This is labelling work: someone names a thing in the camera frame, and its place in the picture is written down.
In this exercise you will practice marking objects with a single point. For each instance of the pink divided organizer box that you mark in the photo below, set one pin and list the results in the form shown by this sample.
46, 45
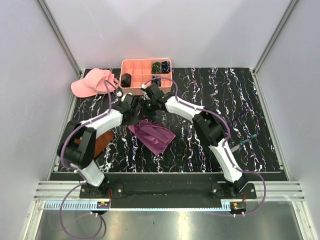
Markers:
147, 71

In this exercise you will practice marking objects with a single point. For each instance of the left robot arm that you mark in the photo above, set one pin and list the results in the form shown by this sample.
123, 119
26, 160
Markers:
77, 145

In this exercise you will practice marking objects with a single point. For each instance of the dark rolled sock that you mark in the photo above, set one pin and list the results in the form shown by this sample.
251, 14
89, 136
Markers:
126, 79

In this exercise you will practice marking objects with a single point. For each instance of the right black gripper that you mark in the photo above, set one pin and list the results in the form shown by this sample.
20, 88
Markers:
145, 114

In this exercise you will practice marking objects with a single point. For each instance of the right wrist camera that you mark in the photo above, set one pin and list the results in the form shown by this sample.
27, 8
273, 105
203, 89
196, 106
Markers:
152, 92

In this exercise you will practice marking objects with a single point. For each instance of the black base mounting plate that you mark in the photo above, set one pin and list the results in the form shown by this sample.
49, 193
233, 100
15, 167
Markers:
169, 191

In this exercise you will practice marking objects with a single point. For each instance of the pink baseball cap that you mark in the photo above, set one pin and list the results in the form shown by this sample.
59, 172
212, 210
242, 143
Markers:
97, 81

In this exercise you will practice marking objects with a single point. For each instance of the brown cloth napkin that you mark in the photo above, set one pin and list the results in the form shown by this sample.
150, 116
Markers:
102, 143

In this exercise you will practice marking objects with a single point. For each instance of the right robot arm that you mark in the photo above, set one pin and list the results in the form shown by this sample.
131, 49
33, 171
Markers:
211, 129

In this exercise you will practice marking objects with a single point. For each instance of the purple cloth napkin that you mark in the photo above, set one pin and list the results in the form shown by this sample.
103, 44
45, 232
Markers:
154, 136

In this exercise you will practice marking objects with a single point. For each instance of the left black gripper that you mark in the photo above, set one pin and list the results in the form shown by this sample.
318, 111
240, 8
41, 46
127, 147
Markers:
134, 120

